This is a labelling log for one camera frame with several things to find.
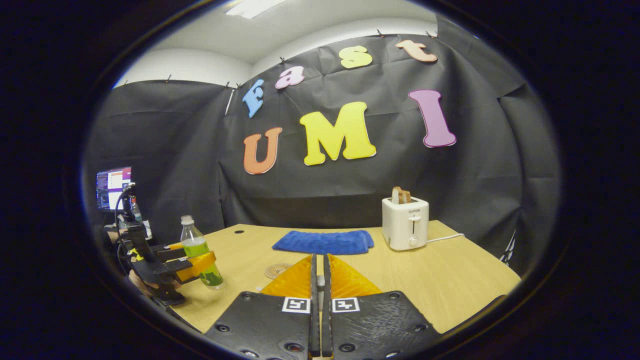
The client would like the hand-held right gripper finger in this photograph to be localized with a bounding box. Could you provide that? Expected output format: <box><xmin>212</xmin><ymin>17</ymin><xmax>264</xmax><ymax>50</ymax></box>
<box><xmin>204</xmin><ymin>254</ymin><xmax>321</xmax><ymax>360</ymax></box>
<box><xmin>322</xmin><ymin>254</ymin><xmax>443</xmax><ymax>360</ymax></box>

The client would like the green label water bottle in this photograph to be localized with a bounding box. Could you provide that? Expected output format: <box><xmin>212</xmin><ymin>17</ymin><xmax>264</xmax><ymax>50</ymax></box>
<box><xmin>180</xmin><ymin>215</ymin><xmax>226</xmax><ymax>290</ymax></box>

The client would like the round wooden coaster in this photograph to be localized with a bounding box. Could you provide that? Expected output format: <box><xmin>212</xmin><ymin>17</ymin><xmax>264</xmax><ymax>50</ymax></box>
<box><xmin>264</xmin><ymin>263</ymin><xmax>293</xmax><ymax>280</ymax></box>

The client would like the red cap plastic bottle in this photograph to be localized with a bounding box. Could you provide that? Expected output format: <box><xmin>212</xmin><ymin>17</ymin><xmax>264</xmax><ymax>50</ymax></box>
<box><xmin>130</xmin><ymin>196</ymin><xmax>153</xmax><ymax>241</ymax></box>

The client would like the computer monitor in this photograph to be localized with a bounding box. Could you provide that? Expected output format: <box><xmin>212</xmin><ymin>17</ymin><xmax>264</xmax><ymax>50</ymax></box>
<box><xmin>96</xmin><ymin>166</ymin><xmax>133</xmax><ymax>212</ymax></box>

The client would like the blue towel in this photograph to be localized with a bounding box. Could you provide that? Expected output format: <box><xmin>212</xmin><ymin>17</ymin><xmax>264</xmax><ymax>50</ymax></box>
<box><xmin>271</xmin><ymin>229</ymin><xmax>375</xmax><ymax>256</ymax></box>

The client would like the white toaster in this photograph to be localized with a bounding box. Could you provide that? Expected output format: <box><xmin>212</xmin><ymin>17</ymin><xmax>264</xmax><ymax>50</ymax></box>
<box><xmin>381</xmin><ymin>196</ymin><xmax>430</xmax><ymax>252</ymax></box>

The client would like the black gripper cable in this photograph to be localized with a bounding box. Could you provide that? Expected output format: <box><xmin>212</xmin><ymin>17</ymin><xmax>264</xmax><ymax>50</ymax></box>
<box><xmin>113</xmin><ymin>182</ymin><xmax>138</xmax><ymax>251</ymax></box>

